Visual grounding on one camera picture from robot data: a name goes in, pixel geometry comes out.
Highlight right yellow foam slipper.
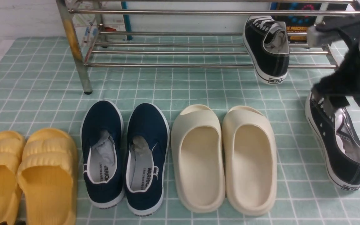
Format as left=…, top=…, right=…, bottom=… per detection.
left=16, top=127, right=78, bottom=225

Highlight stainless steel shoe rack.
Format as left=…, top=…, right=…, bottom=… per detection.
left=56, top=0, right=360, bottom=95

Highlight black canvas sneaker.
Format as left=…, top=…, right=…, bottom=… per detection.
left=305, top=93, right=360, bottom=191
left=242, top=15, right=290, bottom=85

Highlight white printed box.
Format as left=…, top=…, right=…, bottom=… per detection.
left=72, top=1, right=126, bottom=47

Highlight left cream foam slipper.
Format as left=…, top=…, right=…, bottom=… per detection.
left=171, top=104, right=225, bottom=213

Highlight right navy slip-on shoe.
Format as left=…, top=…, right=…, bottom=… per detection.
left=124, top=103, right=170, bottom=217

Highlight green checkered tablecloth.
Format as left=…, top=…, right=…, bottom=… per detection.
left=0, top=37, right=360, bottom=225

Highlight black image processing book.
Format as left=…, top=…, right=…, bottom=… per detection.
left=270, top=2, right=348, bottom=34

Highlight navy slip-on shoe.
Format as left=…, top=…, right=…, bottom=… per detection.
left=80, top=100, right=125, bottom=208
left=124, top=103, right=170, bottom=217

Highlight left yellow foam slipper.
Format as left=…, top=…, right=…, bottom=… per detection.
left=0, top=130, right=26, bottom=225

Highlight yellow foam slipper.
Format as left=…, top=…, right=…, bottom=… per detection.
left=0, top=130, right=26, bottom=225
left=16, top=127, right=78, bottom=225

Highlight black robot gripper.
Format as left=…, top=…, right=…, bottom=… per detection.
left=306, top=16, right=360, bottom=109

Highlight cream foam slipper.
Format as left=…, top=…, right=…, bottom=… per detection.
left=171, top=104, right=225, bottom=213
left=222, top=106, right=277, bottom=216

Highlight left navy slip-on shoe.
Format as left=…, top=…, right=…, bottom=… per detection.
left=80, top=100, right=125, bottom=208

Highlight right cream foam slipper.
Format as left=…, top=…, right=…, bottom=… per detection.
left=222, top=106, right=277, bottom=216

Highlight blue thin book spine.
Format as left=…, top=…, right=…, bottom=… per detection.
left=121, top=2, right=133, bottom=40

